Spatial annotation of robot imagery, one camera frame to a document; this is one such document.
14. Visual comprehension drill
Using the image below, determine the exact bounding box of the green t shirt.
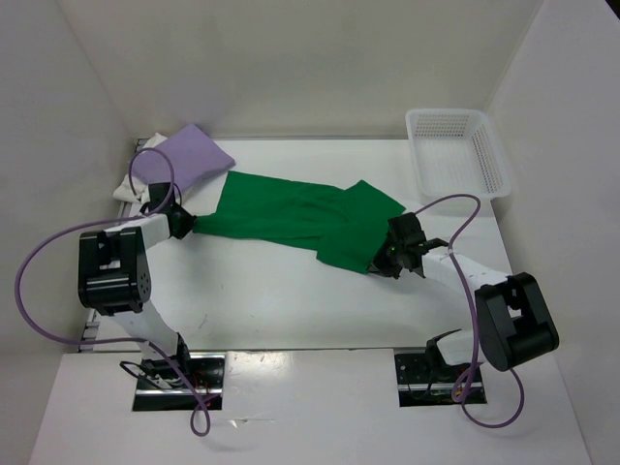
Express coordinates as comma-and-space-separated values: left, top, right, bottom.
193, 171, 406, 274

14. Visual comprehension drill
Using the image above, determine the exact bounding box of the purple t shirt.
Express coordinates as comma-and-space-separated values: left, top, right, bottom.
129, 124, 235, 194

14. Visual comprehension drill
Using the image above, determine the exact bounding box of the white t shirt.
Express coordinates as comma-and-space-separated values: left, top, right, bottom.
112, 133, 168, 204

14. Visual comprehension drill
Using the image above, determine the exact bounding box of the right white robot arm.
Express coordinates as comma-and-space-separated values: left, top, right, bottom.
369, 238, 560, 381

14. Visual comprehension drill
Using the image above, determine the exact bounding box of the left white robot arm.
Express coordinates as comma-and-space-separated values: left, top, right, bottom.
77, 204, 197, 388

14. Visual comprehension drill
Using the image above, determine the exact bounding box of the white plastic laundry basket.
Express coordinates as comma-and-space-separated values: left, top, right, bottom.
405, 108, 512, 201

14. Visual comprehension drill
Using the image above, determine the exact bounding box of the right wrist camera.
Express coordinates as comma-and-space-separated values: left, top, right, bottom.
387, 212, 426, 246

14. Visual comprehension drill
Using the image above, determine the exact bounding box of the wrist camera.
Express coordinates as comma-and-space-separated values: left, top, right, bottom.
139, 182, 182, 216
387, 212, 426, 246

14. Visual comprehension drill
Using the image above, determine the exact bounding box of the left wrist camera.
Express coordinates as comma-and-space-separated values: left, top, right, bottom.
139, 182, 182, 216

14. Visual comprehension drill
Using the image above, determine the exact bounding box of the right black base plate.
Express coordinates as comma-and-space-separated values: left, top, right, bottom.
394, 350, 469, 408

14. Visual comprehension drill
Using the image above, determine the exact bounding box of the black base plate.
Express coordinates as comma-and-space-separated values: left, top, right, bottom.
394, 350, 469, 408
119, 353, 226, 412

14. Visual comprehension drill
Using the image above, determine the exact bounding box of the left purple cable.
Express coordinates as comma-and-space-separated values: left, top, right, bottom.
14, 147, 222, 435

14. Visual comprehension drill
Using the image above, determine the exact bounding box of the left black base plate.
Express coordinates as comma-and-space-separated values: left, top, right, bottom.
119, 353, 226, 412

